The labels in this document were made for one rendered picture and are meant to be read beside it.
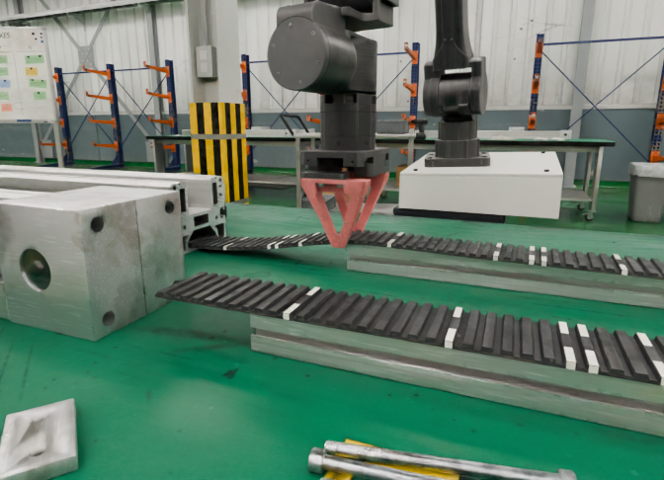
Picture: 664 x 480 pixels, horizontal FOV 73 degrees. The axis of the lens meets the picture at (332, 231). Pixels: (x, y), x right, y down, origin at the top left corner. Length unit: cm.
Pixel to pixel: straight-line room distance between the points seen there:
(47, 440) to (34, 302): 16
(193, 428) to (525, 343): 18
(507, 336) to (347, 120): 26
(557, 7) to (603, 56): 98
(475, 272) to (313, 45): 25
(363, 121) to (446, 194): 40
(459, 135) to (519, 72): 709
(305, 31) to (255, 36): 907
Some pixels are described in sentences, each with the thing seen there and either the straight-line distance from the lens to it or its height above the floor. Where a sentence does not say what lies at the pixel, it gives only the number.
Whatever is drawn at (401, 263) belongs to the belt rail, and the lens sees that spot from 47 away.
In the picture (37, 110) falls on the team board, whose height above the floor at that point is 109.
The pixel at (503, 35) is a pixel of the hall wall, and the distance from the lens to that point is 805.
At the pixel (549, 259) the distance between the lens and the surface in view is 45.
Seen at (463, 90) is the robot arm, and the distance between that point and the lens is 85.
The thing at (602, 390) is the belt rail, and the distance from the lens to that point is 28.
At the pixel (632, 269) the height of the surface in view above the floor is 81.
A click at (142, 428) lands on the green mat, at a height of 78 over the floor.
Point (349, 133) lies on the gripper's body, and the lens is 45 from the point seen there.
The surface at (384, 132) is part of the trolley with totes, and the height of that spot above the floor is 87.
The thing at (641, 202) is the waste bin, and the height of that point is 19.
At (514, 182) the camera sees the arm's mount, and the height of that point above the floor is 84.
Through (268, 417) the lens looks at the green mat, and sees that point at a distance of 26.
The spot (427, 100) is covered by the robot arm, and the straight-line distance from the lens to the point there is 87.
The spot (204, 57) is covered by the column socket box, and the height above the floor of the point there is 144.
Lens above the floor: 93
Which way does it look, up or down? 13 degrees down
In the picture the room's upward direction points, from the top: straight up
